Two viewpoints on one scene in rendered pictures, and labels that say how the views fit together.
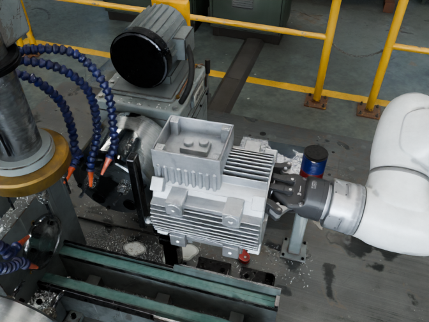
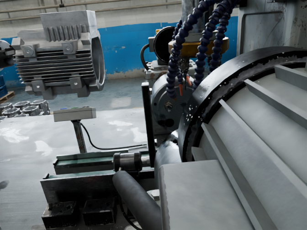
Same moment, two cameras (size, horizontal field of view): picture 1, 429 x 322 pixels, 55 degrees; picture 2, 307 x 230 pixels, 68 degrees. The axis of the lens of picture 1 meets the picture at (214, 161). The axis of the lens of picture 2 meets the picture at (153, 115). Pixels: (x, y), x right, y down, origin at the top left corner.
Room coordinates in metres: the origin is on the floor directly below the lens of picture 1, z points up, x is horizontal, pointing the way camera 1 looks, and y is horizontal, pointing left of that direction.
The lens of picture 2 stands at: (1.26, 0.06, 1.40)
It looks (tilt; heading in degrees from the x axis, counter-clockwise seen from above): 22 degrees down; 165
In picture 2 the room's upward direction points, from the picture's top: 5 degrees counter-clockwise
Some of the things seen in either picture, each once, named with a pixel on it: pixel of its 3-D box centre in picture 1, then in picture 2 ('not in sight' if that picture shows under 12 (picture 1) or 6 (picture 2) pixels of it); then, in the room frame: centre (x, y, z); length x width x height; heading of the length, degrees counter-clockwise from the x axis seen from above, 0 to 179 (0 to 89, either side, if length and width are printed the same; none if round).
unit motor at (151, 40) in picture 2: not in sight; (163, 64); (-0.02, 0.49, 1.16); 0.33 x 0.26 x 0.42; 165
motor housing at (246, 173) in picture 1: (216, 192); (65, 61); (0.53, 0.00, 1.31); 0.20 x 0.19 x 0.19; 75
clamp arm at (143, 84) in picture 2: (139, 193); (149, 127); (0.70, 0.19, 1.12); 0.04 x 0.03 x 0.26; 75
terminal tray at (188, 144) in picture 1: (194, 152); (71, 26); (0.54, 0.04, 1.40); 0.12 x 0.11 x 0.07; 75
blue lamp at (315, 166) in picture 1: (314, 161); not in sight; (0.75, -0.25, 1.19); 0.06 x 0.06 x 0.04
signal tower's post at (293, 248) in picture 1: (303, 207); not in sight; (0.75, -0.25, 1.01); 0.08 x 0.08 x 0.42; 75
